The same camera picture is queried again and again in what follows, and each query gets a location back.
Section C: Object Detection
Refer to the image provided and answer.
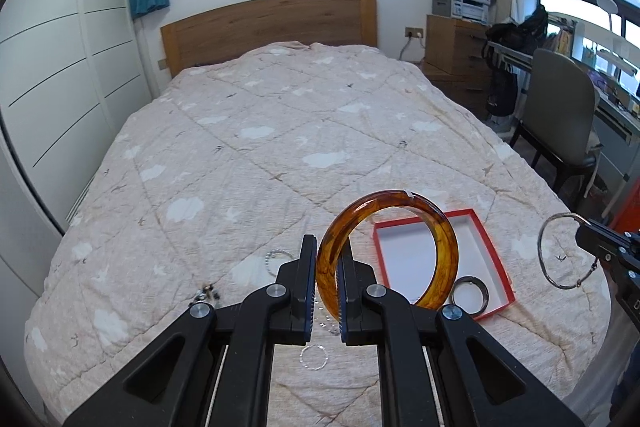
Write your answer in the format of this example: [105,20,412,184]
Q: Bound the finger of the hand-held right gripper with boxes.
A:
[575,218,640,262]

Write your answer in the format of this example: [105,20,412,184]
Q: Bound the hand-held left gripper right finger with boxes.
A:
[337,252,586,427]

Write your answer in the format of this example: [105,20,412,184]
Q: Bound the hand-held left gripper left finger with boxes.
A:
[62,234,318,427]

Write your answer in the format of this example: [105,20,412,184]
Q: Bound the rhinestone chain bracelet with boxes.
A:
[312,307,343,336]

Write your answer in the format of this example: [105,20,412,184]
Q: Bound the pearl bead bracelet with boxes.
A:
[265,248,291,278]

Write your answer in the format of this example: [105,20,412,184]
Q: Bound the thin silver bangle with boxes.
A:
[537,213,601,290]

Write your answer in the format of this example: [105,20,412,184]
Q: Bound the sparkling silver bracelet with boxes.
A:
[299,345,329,371]

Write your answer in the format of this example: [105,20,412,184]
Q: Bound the brown flower charm bracelet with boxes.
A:
[192,284,223,308]

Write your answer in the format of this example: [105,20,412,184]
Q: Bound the amber resin bangle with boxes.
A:
[316,190,460,319]

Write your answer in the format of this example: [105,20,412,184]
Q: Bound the red cardboard box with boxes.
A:
[372,208,516,322]

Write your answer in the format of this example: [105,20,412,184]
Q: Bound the dark metal bangle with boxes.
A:
[450,276,490,318]

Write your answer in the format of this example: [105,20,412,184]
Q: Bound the orange box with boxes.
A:
[612,192,640,233]

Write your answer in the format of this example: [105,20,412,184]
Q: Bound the desk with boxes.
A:
[487,39,640,158]

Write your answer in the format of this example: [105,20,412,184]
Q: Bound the grey chair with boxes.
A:
[509,48,603,200]

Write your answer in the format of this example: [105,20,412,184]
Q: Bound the beige cloud print quilt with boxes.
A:
[25,42,613,425]

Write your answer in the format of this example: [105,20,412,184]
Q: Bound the hanging black bag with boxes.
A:
[487,62,519,116]

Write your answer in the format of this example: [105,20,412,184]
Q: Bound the white desk lamp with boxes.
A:
[596,0,636,72]

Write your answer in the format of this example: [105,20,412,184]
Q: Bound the wooden dresser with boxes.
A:
[424,14,493,118]

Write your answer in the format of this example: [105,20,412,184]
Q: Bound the wooden headboard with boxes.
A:
[160,0,377,78]

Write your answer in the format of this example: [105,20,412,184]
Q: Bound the white printer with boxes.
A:
[431,0,492,24]

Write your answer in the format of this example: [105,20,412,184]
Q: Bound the white wardrobe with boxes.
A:
[0,0,153,298]

